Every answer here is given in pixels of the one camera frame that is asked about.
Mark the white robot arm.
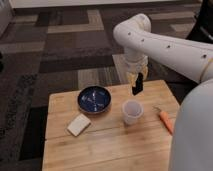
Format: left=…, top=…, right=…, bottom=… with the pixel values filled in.
left=113, top=13, right=213, bottom=171

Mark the white sponge block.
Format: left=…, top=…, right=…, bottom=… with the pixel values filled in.
left=67, top=114, right=91, bottom=136

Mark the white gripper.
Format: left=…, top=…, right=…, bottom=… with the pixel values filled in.
left=123, top=55, right=148, bottom=87

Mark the black chair in background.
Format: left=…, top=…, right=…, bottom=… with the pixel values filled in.
left=187, top=0, right=213, bottom=44

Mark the dark blue bowl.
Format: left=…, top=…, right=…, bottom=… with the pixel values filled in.
left=77, top=86, right=111, bottom=114

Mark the orange carrot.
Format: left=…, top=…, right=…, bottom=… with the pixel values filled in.
left=155, top=106, right=174, bottom=134

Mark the white ceramic cup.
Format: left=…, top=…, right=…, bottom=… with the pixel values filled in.
left=122, top=100, right=144, bottom=125

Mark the black eraser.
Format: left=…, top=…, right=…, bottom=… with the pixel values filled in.
left=132, top=73, right=143, bottom=95

